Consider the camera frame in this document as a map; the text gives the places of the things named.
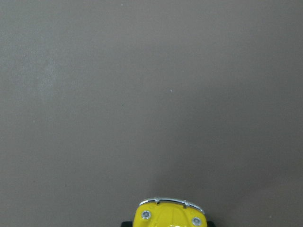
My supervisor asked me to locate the yellow beetle toy car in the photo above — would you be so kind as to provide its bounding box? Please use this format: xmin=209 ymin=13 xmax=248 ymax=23
xmin=120 ymin=197 xmax=215 ymax=227

